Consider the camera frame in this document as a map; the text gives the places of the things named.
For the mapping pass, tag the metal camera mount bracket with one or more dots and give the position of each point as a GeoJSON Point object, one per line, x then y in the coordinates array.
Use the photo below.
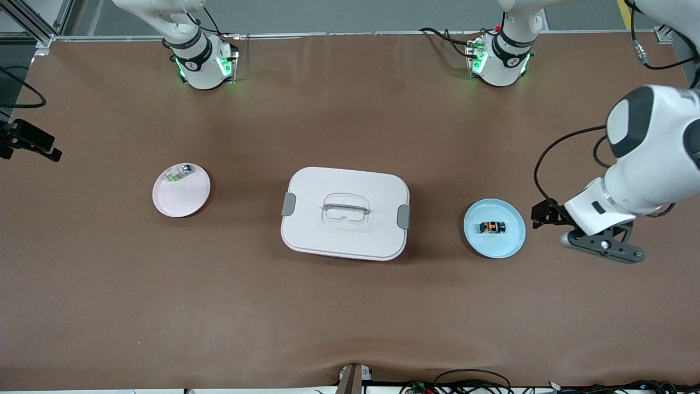
{"type": "Point", "coordinates": [353, 380]}

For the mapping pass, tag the green and white switch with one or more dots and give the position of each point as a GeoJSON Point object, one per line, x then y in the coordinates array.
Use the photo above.
{"type": "Point", "coordinates": [183, 171]}

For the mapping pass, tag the round pink plate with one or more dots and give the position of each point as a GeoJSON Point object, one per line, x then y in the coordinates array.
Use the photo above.
{"type": "Point", "coordinates": [186, 200]}

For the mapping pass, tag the round light blue plate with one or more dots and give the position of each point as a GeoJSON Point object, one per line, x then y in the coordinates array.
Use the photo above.
{"type": "Point", "coordinates": [495, 246]}

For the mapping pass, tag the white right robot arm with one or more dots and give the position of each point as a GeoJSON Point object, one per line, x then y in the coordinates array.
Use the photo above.
{"type": "Point", "coordinates": [202, 65]}

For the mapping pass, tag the brown table mat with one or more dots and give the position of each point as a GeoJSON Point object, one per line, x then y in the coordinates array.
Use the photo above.
{"type": "Point", "coordinates": [219, 306]}

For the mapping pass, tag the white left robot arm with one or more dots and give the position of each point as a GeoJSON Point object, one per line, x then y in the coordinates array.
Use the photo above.
{"type": "Point", "coordinates": [651, 153]}

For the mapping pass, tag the white lidded box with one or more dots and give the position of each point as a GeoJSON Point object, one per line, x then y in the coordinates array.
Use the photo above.
{"type": "Point", "coordinates": [328, 241]}

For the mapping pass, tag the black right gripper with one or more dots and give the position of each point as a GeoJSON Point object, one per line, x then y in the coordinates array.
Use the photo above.
{"type": "Point", "coordinates": [22, 137]}

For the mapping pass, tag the orange and black switch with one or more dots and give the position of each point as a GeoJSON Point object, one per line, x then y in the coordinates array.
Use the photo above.
{"type": "Point", "coordinates": [492, 227]}

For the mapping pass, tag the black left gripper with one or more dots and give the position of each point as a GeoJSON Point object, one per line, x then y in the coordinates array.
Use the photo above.
{"type": "Point", "coordinates": [550, 213]}

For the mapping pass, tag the aluminium frame profile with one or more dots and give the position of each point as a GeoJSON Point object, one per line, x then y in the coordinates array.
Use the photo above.
{"type": "Point", "coordinates": [663, 35]}
{"type": "Point", "coordinates": [41, 39]}

